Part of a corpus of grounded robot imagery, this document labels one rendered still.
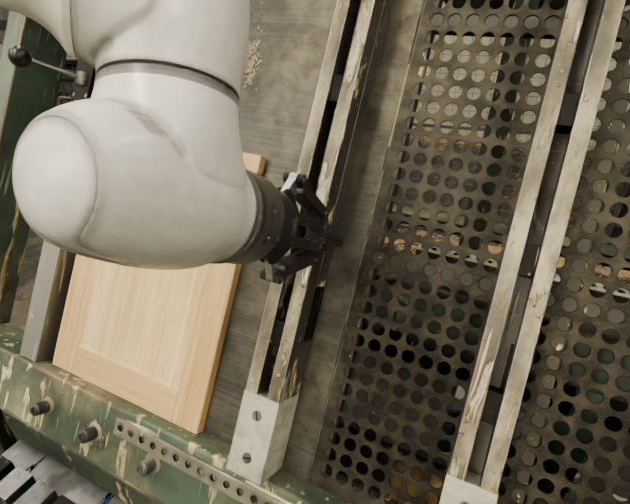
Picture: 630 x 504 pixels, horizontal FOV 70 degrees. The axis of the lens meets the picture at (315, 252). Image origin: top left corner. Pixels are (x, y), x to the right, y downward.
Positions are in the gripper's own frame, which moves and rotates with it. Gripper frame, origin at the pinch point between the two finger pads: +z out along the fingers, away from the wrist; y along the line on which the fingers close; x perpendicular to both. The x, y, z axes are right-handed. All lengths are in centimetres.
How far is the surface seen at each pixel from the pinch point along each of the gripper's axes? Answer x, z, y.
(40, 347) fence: 57, 5, -35
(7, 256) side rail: 81, 10, -21
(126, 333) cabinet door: 37.6, 6.7, -26.2
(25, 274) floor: 247, 131, -66
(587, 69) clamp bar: -26.6, 1.6, 26.2
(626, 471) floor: -79, 146, -58
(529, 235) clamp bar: -25.1, 5.0, 6.3
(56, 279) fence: 57, 5, -21
